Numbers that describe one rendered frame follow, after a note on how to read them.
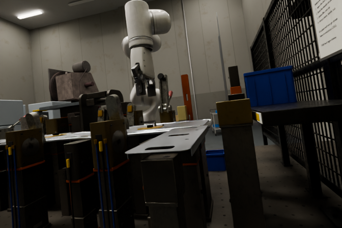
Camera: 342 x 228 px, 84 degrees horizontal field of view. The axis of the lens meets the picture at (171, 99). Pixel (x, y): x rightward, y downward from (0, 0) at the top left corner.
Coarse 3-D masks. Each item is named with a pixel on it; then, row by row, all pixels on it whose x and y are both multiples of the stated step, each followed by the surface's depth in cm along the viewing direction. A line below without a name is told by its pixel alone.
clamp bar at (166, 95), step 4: (160, 76) 82; (164, 76) 85; (160, 80) 85; (164, 80) 86; (160, 84) 85; (164, 84) 85; (160, 88) 84; (164, 88) 85; (160, 92) 84; (164, 92) 85; (160, 96) 84; (164, 96) 84; (168, 96) 85; (160, 100) 83; (164, 100) 84; (168, 100) 84; (160, 104) 83; (168, 104) 83
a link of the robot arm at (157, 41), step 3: (153, 36) 104; (156, 36) 106; (153, 39) 104; (156, 39) 106; (159, 39) 108; (153, 42) 106; (156, 42) 106; (159, 42) 108; (153, 45) 107; (156, 45) 108; (159, 45) 109; (153, 48) 109; (156, 48) 109; (159, 48) 112; (153, 51) 111
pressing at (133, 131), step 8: (192, 120) 75; (200, 120) 74; (208, 120) 70; (136, 128) 71; (160, 128) 59; (168, 128) 57; (184, 128) 55; (56, 136) 78; (64, 136) 73; (72, 136) 70; (80, 136) 68; (88, 136) 64; (0, 144) 79
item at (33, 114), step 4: (32, 112) 67; (36, 112) 68; (28, 116) 66; (32, 116) 66; (36, 116) 67; (28, 120) 66; (32, 120) 66; (36, 120) 67; (28, 124) 67; (32, 124) 66; (36, 124) 66; (40, 124) 68; (28, 128) 67; (32, 128) 67; (44, 136) 69; (44, 140) 69; (44, 144) 68
